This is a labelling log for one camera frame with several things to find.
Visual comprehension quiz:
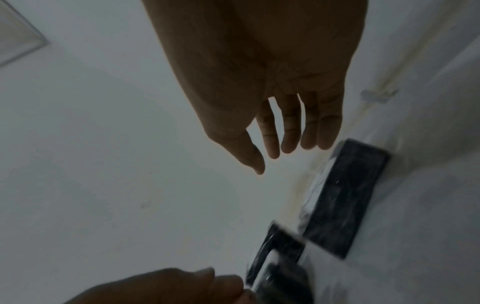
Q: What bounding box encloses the large black marbled box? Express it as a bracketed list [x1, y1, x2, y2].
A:
[298, 138, 392, 261]

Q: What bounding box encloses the person's left hand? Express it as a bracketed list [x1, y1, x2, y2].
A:
[64, 266, 260, 304]

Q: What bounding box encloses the person's right hand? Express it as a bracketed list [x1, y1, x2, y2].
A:
[140, 0, 370, 175]

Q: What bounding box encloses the small black marbled box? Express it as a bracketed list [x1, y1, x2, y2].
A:
[252, 252, 315, 304]
[244, 220, 308, 286]

